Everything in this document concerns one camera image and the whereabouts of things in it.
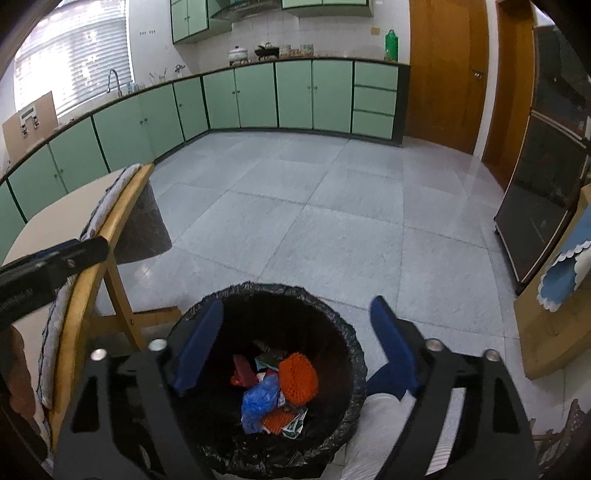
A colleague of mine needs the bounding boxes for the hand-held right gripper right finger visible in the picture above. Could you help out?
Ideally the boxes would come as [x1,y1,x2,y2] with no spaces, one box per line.
[369,295,541,480]

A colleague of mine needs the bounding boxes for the wooden door frame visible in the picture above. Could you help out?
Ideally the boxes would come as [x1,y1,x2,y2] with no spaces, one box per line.
[482,0,539,188]

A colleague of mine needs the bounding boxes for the small green carton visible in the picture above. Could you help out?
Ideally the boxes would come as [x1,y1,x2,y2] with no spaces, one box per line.
[281,406,308,438]

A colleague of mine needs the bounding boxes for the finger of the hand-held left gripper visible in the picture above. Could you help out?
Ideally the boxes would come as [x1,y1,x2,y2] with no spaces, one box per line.
[0,236,110,278]

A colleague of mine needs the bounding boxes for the short orange foam net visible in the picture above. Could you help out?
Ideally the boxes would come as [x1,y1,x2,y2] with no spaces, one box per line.
[278,352,320,407]

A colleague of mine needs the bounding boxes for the long orange foam net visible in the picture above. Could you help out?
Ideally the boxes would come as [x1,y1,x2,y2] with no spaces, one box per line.
[261,408,296,435]

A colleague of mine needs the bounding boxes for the white window blinds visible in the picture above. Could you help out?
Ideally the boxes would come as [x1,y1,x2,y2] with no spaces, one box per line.
[14,0,134,116]

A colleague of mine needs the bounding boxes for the black trash bin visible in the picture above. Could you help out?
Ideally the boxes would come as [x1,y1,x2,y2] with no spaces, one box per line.
[165,281,368,478]

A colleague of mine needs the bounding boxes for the person's white pant leg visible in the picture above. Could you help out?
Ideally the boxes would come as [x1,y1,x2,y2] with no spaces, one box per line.
[337,392,467,480]

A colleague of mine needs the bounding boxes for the teal tissue packet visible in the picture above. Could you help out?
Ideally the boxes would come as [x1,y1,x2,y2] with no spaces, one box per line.
[253,353,284,376]

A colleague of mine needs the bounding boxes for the printed cloth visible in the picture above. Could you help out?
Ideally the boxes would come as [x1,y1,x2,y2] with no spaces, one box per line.
[531,399,587,467]

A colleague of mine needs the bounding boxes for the blue plastic bag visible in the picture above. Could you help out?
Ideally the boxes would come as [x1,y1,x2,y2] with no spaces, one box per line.
[241,373,282,435]

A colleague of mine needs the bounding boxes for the person's left hand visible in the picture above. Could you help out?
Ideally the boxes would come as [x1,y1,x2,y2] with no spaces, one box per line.
[0,323,37,416]

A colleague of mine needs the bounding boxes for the green upper cabinets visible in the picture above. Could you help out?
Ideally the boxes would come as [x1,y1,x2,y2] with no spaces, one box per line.
[170,0,374,44]

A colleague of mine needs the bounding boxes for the wooden table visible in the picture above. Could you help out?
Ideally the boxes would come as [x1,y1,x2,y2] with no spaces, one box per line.
[46,164,183,450]
[512,182,591,381]

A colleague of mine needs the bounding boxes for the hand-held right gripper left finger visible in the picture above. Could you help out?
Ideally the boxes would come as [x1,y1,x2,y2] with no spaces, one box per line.
[53,300,225,480]

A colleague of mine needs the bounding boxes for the black glass cabinet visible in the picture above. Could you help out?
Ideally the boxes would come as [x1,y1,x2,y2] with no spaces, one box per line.
[494,25,591,296]

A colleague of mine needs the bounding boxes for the wooden door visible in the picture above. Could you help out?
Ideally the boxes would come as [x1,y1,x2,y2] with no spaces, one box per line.
[402,0,490,155]

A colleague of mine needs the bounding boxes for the cardboard box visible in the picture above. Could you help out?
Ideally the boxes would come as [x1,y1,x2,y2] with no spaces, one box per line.
[2,91,58,162]

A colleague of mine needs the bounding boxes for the green lower cabinets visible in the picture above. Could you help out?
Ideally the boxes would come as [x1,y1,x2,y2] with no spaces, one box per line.
[0,58,411,264]

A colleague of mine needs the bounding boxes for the range hood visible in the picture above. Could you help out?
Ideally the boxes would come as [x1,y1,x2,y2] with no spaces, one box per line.
[210,0,282,20]

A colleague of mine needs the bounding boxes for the green cabinets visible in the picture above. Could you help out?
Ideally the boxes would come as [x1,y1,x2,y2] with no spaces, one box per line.
[0,58,411,264]
[170,0,374,44]

